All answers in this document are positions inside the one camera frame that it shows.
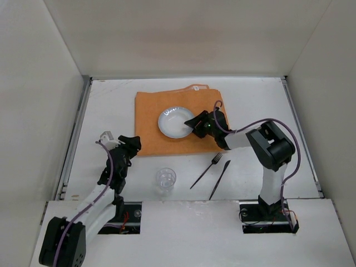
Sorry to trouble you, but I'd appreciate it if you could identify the orange cloth napkin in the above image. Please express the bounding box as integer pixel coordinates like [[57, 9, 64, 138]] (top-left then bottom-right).
[[135, 84, 223, 156]]

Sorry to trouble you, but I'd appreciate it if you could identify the white plate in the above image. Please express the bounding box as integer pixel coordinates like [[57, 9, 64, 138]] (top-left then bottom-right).
[[158, 106, 194, 139]]

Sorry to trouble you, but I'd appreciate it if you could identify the black fork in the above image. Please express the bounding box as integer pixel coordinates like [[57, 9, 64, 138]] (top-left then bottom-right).
[[190, 153, 223, 189]]

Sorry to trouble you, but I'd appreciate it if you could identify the black knife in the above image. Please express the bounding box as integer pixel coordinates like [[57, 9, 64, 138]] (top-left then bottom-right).
[[209, 160, 231, 200]]

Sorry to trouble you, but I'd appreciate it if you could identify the clear drinking glass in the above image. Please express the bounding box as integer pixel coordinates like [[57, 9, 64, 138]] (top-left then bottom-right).
[[156, 168, 176, 193]]

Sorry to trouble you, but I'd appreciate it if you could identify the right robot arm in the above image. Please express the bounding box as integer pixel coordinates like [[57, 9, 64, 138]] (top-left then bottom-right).
[[184, 108, 300, 216]]

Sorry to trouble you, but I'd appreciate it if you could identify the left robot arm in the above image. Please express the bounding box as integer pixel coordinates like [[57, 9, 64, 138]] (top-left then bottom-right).
[[38, 131, 141, 266]]

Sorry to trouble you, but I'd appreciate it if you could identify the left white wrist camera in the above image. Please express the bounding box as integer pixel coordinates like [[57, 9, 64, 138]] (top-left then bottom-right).
[[100, 131, 120, 150]]

